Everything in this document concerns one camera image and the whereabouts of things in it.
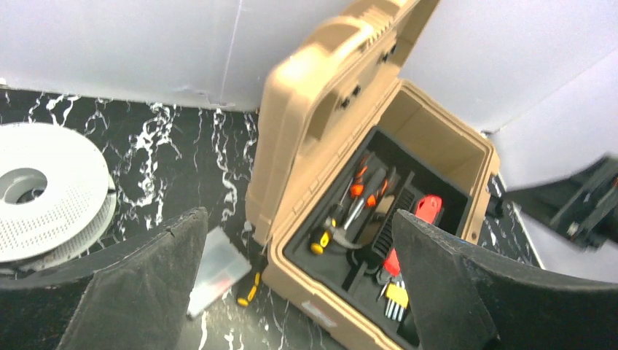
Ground small black hammer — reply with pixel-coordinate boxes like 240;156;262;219
323;168;387;249

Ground red needle nose pliers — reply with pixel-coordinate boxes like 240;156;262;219
343;152;397;230

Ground long black yellow screwdriver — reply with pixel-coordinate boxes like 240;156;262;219
310;178;354;254

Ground white perforated round disc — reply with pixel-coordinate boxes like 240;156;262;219
1;122;117;273

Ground black tool box tray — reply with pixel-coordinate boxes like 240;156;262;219
283;128;472;349

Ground black yellow screwdriver by box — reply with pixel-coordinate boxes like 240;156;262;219
236;245;267;307

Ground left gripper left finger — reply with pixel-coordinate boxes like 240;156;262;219
1;207;208;349

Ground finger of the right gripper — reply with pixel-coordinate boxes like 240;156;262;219
503;164;604;228

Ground tan plastic tool box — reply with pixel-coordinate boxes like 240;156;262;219
246;1;500;349

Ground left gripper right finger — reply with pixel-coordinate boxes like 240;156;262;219
392;210;617;349

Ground clear plastic parts box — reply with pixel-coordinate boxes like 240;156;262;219
187;226;251;319

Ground yellow hex key set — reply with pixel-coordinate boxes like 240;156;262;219
378;280;409;322

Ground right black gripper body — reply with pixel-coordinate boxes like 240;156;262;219
550;157;617;250

